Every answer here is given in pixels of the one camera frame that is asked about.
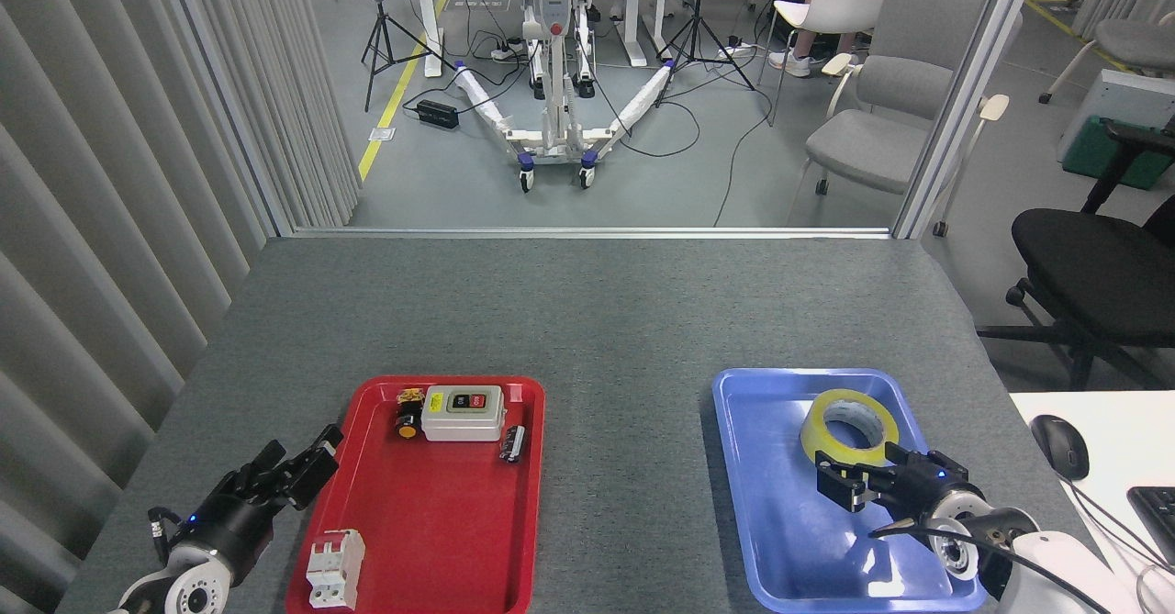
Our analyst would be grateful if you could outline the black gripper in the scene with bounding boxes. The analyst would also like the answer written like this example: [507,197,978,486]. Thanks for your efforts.
[173,424,345,588]
[815,445,989,529]

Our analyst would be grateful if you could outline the yellow tape roll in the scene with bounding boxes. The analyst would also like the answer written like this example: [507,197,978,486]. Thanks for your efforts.
[800,389,901,469]

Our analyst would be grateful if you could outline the white circuit breaker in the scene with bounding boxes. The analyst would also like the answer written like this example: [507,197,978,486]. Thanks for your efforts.
[306,529,366,610]

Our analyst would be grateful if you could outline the blue plastic tray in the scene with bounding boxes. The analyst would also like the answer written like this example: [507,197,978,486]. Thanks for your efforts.
[712,368,988,614]

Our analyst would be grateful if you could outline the yellow black push button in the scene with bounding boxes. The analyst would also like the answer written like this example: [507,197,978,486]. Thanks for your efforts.
[393,388,426,441]

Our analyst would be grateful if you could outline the red plastic tray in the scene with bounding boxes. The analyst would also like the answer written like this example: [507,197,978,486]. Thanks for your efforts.
[286,374,546,614]

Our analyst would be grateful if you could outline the black computer mouse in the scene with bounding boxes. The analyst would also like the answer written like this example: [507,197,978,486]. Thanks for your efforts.
[1030,414,1090,482]

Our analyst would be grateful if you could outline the white desk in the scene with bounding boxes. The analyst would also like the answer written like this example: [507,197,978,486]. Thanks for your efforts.
[1010,391,1175,614]

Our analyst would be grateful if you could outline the black keyboard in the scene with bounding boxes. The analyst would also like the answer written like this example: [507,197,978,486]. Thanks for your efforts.
[1126,486,1175,567]

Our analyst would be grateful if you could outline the black office chair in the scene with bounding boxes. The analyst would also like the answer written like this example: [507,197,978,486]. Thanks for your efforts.
[976,118,1175,391]

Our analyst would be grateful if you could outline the green box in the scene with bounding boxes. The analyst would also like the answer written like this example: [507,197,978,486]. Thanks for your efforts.
[1062,117,1175,191]

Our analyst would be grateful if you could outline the grey padded chair, wooden armrests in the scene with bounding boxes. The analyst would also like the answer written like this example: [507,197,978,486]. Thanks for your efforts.
[788,0,1024,237]

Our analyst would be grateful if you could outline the person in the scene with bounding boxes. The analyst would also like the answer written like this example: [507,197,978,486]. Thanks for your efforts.
[767,0,942,79]

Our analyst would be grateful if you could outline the black tripod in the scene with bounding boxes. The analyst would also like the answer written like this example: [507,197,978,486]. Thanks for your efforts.
[361,0,457,113]
[655,0,756,108]

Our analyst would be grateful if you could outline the light grey box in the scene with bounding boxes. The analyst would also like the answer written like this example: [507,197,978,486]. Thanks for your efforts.
[1056,70,1175,165]

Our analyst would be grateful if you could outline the white wheeled stand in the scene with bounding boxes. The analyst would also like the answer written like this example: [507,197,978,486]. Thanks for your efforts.
[454,0,676,195]

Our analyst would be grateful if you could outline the grey two-button switch box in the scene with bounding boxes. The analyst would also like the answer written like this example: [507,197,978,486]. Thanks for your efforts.
[420,385,507,442]

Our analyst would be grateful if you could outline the black mouse cable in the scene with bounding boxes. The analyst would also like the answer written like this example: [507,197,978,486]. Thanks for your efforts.
[1065,476,1175,580]

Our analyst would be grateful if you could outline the silver frame post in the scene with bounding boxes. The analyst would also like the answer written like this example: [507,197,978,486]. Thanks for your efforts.
[892,0,1047,240]

